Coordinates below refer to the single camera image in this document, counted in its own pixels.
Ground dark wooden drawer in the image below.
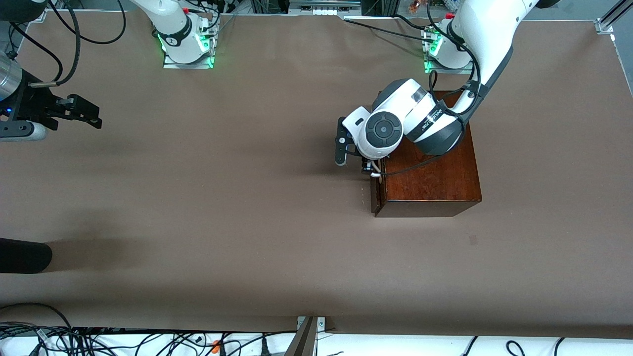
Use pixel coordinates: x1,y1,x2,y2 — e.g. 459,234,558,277
370,173,385,214

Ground dark brown wooden drawer box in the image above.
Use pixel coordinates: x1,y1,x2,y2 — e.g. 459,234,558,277
371,90,483,218

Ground black foam cylinder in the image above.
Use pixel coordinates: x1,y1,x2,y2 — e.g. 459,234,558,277
0,237,53,274

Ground thin black cable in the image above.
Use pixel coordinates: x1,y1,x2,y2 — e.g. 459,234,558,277
9,22,65,82

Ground thick black gripper cable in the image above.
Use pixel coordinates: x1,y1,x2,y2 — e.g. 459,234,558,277
29,0,83,89

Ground looping black cable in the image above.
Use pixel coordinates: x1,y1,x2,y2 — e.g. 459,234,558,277
49,0,127,45

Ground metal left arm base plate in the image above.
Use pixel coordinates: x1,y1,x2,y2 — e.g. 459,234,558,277
423,25,475,75

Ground long black base cable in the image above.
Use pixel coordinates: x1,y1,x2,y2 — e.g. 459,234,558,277
343,17,432,43

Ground aluminium frame rail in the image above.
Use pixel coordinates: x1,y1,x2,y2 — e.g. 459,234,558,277
289,0,362,11

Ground grey metal post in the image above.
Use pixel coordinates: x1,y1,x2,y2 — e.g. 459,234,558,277
284,316,318,356

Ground tangled black floor cables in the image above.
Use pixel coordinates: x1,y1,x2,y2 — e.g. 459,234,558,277
0,302,298,356

